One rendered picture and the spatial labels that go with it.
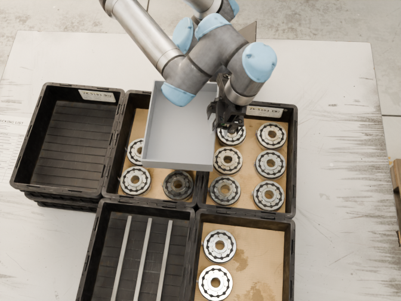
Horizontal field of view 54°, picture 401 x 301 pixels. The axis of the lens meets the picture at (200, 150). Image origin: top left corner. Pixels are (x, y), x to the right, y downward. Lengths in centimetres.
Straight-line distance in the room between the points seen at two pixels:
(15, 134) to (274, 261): 111
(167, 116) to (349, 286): 82
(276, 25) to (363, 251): 180
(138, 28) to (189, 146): 36
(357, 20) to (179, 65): 222
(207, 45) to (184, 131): 36
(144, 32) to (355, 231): 99
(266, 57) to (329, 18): 215
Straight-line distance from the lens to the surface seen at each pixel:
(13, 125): 177
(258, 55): 85
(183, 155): 114
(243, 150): 139
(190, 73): 90
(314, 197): 151
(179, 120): 119
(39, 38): 199
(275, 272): 128
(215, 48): 89
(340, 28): 294
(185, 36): 141
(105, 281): 130
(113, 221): 134
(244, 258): 128
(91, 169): 142
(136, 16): 104
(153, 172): 136
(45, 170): 147
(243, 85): 89
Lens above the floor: 208
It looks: 65 degrees down
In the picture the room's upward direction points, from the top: 3 degrees counter-clockwise
